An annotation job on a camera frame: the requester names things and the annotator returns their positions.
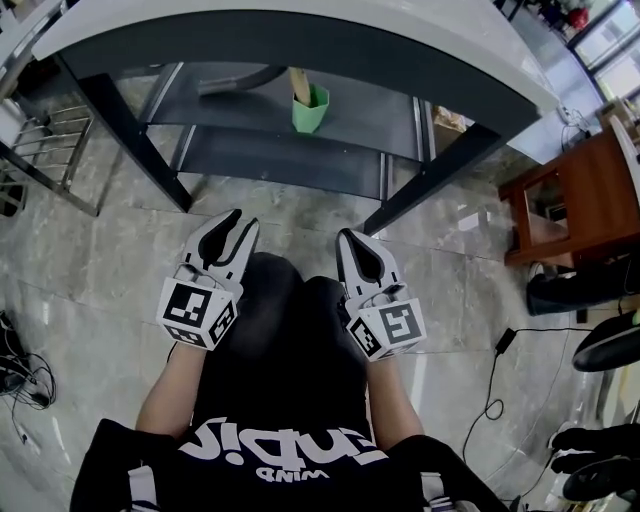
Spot white basin on wooden cabinet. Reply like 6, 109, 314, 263
609, 116, 640, 167

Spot black power adapter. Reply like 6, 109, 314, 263
494, 326, 517, 357

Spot white washbasin on chrome rack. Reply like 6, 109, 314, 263
0, 0, 67, 77

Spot dark table underframe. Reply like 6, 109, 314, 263
57, 19, 542, 237

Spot green cup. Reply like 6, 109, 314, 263
292, 83, 332, 135

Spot person's left forearm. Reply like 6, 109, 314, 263
134, 344, 207, 440

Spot grey drain hose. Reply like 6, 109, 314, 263
196, 64, 289, 98

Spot red bag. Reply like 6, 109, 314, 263
566, 6, 594, 30

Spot black adapter cable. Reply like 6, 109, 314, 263
461, 327, 576, 472

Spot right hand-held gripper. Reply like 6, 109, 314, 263
334, 228, 428, 362

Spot person's black shirt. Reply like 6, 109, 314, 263
69, 417, 512, 512

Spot brown wooden cabinet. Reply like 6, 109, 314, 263
497, 126, 640, 270

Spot black backpack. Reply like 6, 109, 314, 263
0, 309, 57, 412

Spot person's right forearm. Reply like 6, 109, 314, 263
367, 352, 427, 452

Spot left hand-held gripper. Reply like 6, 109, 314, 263
155, 208, 262, 351

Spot chrome rack stand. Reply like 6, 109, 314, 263
0, 93, 102, 218

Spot person's black trousers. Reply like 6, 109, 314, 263
191, 251, 375, 437

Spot black round stool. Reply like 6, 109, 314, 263
571, 313, 640, 373

